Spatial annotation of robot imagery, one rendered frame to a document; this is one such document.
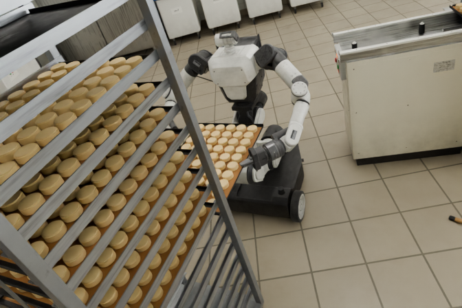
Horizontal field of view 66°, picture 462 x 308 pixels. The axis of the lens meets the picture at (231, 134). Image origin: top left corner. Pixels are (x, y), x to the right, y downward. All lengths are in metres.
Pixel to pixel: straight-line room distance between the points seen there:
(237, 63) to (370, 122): 1.01
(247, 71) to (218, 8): 3.77
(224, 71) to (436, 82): 1.26
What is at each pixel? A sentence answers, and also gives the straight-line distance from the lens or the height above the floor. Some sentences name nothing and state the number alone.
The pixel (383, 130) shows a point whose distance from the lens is 2.54.
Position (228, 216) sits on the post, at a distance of 1.44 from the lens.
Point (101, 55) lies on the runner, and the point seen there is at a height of 1.60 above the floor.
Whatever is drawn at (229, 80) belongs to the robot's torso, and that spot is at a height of 0.99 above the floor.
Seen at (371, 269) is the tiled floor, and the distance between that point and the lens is 2.19.
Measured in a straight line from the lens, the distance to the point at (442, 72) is 2.42.
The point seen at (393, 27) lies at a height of 0.87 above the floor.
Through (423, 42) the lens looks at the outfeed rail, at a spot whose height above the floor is 0.87.
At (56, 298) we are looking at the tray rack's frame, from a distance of 0.85.
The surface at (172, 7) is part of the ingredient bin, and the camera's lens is 5.67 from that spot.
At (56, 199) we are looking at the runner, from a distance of 0.83.
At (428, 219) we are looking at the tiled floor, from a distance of 2.43.
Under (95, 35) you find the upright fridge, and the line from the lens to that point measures 5.79.
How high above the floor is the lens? 1.84
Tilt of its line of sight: 34 degrees down
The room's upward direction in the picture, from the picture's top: 17 degrees counter-clockwise
